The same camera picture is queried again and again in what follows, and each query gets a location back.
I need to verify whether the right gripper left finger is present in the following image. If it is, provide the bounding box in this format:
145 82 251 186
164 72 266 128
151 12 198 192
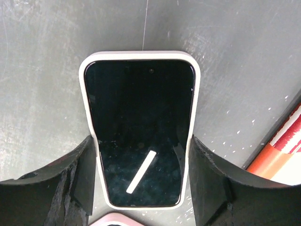
0 136 96 226

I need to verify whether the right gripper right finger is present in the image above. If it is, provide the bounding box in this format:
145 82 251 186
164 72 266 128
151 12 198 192
189 137 301 226

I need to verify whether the phone with white case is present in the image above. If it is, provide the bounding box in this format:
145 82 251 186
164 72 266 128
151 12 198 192
79 50 200 210

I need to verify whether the phone with pink case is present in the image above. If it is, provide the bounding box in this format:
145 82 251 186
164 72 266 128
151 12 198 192
91 212 143 226

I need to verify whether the patchwork placemat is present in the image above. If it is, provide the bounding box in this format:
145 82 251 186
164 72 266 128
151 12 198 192
246 92 301 186

